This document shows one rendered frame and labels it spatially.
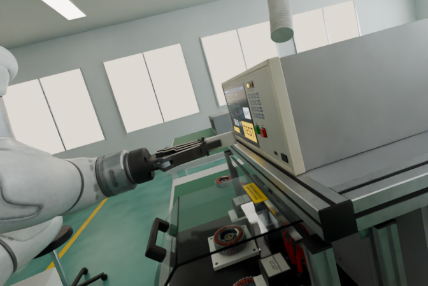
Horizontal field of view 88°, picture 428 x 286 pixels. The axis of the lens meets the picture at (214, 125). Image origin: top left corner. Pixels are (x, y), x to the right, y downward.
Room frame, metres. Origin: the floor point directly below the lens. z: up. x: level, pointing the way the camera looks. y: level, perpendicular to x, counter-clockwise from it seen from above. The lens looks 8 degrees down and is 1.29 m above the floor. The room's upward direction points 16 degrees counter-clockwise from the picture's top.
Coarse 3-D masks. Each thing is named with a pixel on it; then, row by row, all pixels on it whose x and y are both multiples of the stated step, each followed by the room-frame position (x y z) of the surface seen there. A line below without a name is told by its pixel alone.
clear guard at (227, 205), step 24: (192, 192) 0.54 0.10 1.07; (216, 192) 0.50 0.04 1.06; (240, 192) 0.46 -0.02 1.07; (264, 192) 0.43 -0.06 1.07; (168, 216) 0.52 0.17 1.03; (192, 216) 0.42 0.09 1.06; (216, 216) 0.40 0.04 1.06; (240, 216) 0.37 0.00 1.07; (264, 216) 0.35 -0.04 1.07; (288, 216) 0.34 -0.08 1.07; (168, 240) 0.40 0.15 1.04; (192, 240) 0.34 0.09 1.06; (216, 240) 0.33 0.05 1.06; (240, 240) 0.31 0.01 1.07; (168, 264) 0.33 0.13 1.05
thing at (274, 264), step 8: (272, 256) 0.49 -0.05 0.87; (280, 256) 0.48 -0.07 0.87; (288, 256) 0.50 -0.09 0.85; (264, 264) 0.47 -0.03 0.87; (272, 264) 0.47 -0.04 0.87; (280, 264) 0.46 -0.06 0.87; (288, 264) 0.45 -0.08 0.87; (264, 272) 0.45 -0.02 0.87; (272, 272) 0.45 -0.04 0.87; (280, 272) 0.44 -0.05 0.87; (288, 272) 0.44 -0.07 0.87; (296, 272) 0.45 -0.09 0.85; (304, 272) 0.45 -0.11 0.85; (256, 280) 0.48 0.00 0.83; (264, 280) 0.47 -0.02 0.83; (272, 280) 0.43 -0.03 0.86; (280, 280) 0.43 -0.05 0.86; (288, 280) 0.44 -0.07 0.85; (296, 280) 0.43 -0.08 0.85; (304, 280) 0.44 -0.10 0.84
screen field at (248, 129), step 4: (244, 124) 0.62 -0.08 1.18; (248, 124) 0.58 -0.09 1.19; (244, 128) 0.63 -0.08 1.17; (248, 128) 0.59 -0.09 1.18; (252, 128) 0.55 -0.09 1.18; (248, 132) 0.60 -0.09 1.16; (252, 132) 0.56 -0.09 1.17; (248, 136) 0.61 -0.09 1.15; (252, 136) 0.57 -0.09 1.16; (252, 140) 0.58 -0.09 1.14; (256, 140) 0.54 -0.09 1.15
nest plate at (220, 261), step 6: (252, 240) 0.69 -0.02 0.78; (246, 246) 0.67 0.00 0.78; (252, 246) 0.66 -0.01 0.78; (240, 252) 0.65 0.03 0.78; (246, 252) 0.64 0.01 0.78; (252, 252) 0.63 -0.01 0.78; (258, 252) 0.63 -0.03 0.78; (216, 258) 0.65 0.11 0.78; (222, 258) 0.64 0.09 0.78; (228, 258) 0.64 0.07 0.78; (234, 258) 0.63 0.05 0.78; (240, 258) 0.63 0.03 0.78; (246, 258) 0.63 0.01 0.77; (216, 264) 0.63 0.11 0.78; (222, 264) 0.62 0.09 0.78; (228, 264) 0.62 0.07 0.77; (216, 270) 0.62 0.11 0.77
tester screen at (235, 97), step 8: (240, 88) 0.57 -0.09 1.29; (232, 96) 0.67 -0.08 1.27; (240, 96) 0.59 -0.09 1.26; (232, 104) 0.70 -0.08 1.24; (240, 104) 0.61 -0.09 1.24; (232, 112) 0.73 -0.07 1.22; (232, 120) 0.77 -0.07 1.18; (240, 120) 0.66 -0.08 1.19; (248, 120) 0.57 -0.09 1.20; (240, 128) 0.68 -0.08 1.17
